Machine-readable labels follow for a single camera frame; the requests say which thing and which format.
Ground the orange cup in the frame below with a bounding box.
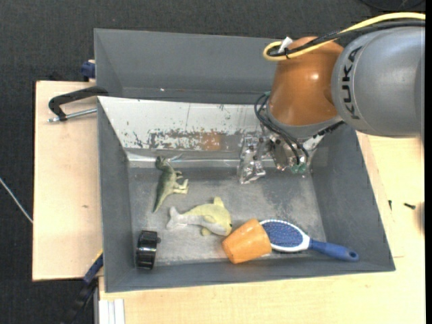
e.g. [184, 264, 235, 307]
[221, 217, 273, 265]

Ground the pale wood flat board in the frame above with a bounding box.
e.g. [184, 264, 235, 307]
[32, 80, 106, 281]

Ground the yellow plush dolphin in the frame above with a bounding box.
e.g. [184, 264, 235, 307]
[165, 196, 234, 238]

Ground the grey metal bin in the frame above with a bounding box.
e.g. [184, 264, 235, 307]
[93, 28, 396, 294]

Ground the black round cap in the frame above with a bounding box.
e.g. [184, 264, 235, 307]
[135, 229, 162, 271]

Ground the blue and white hairbrush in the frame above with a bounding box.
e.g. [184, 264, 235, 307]
[259, 218, 360, 263]

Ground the green toy dinosaur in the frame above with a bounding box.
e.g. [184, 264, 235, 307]
[152, 155, 190, 214]

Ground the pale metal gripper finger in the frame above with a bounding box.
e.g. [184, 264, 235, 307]
[251, 159, 268, 182]
[237, 136, 258, 185]

